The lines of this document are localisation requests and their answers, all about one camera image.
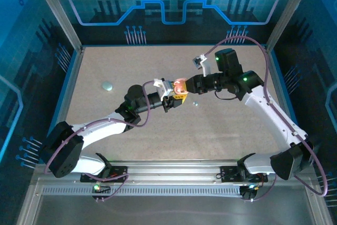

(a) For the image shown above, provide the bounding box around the pink earbud charging case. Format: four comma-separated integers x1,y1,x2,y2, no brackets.
173,76,188,95

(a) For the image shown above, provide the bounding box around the aluminium mounting beam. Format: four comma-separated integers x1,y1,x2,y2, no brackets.
34,159,316,182

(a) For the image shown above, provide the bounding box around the small LED connector module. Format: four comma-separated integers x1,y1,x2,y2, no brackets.
91,181,112,194

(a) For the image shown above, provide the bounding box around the grey metal tray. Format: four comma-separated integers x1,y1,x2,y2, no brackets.
18,177,334,225

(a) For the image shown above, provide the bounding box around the black controller box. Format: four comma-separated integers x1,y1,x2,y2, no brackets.
240,184,258,201

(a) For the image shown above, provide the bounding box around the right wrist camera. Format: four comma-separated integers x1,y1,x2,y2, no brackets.
193,54,212,77

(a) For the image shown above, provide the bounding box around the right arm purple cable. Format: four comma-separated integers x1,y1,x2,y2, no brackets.
206,35,330,202

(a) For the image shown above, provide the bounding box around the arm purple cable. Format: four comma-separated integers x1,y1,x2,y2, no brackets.
44,81,132,203
206,35,330,202

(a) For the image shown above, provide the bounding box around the aluminium side rail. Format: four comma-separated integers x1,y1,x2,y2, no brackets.
262,45,306,164
43,47,85,164

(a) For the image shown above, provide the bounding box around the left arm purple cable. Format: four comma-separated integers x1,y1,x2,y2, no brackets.
44,81,132,203

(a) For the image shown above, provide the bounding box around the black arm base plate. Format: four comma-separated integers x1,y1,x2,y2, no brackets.
220,165,269,183
80,165,130,183

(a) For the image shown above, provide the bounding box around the slotted grey cable duct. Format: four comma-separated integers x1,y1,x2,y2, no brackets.
41,187,244,197

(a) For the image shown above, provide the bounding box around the aluminium frame post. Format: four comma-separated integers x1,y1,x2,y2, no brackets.
29,0,84,53
264,0,318,53

